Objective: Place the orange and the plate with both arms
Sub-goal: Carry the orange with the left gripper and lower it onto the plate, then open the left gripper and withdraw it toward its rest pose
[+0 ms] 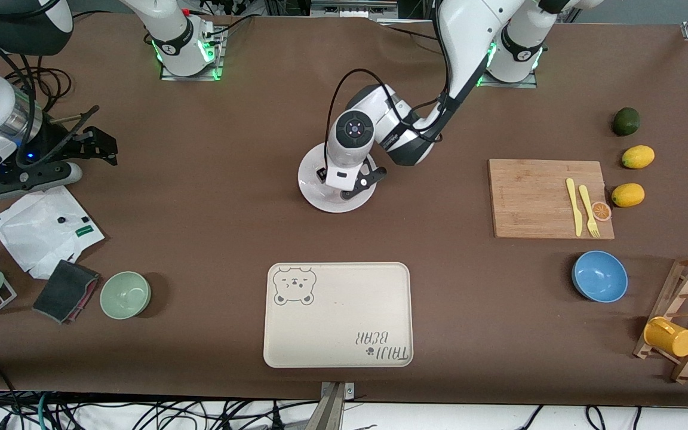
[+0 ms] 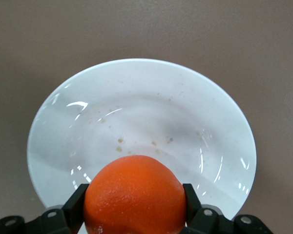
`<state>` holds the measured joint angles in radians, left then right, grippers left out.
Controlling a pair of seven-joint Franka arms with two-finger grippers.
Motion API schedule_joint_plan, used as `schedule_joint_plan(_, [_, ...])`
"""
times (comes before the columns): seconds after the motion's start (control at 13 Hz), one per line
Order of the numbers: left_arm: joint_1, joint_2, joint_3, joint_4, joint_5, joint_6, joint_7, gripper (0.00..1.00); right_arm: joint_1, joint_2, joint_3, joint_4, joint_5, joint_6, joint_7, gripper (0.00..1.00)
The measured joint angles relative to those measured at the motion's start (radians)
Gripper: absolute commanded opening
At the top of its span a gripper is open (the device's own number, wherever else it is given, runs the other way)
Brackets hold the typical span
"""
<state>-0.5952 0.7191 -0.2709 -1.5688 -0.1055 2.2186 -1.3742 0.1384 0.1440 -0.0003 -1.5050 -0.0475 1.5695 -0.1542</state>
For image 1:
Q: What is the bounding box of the white round plate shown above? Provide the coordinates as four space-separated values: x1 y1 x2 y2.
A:
297 140 379 214

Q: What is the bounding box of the grey metal plate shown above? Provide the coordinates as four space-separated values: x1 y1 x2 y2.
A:
310 0 398 20

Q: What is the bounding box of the white plastic bag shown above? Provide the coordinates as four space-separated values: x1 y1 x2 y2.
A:
0 185 106 280

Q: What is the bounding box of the pale green bowl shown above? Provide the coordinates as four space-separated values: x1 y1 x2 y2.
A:
100 271 152 320

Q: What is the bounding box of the grey folded cloth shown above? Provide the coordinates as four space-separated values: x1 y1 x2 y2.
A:
32 259 101 325

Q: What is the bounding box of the cream bear print tray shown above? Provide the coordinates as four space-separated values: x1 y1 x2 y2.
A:
263 262 414 368

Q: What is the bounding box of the wooden cutting board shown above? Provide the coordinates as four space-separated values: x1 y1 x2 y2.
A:
487 159 615 240

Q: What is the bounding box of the yellow plastic knife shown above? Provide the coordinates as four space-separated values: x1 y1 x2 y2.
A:
566 178 583 237

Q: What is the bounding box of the yellow plastic fork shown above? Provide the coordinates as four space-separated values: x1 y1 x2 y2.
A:
578 185 601 239

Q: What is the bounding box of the blue bowl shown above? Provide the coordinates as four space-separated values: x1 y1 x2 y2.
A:
572 250 629 303

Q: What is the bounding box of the yellow lemon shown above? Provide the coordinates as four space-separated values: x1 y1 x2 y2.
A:
612 183 646 208
622 145 656 170

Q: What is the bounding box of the green avocado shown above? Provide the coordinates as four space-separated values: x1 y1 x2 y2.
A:
612 107 641 137

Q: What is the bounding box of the yellow mug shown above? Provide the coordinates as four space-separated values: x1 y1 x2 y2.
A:
643 317 688 358

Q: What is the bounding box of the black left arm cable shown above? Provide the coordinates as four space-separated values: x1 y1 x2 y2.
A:
323 69 446 174

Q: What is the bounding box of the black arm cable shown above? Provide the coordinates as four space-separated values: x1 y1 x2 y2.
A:
323 69 446 174
0 18 100 171

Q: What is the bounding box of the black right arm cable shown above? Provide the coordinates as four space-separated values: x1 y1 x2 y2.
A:
0 18 100 171

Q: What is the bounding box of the black coiled cable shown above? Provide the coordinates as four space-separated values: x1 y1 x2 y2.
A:
10 66 73 112

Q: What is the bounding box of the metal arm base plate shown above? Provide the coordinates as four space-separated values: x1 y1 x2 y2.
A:
160 27 225 81
474 33 539 89

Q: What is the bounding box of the black base cable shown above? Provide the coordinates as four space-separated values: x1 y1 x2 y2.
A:
201 13 258 45
379 21 440 42

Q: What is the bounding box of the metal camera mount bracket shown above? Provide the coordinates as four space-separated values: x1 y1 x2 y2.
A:
311 381 357 430

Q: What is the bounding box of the teal floor cable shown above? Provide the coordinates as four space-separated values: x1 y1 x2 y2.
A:
35 392 53 430

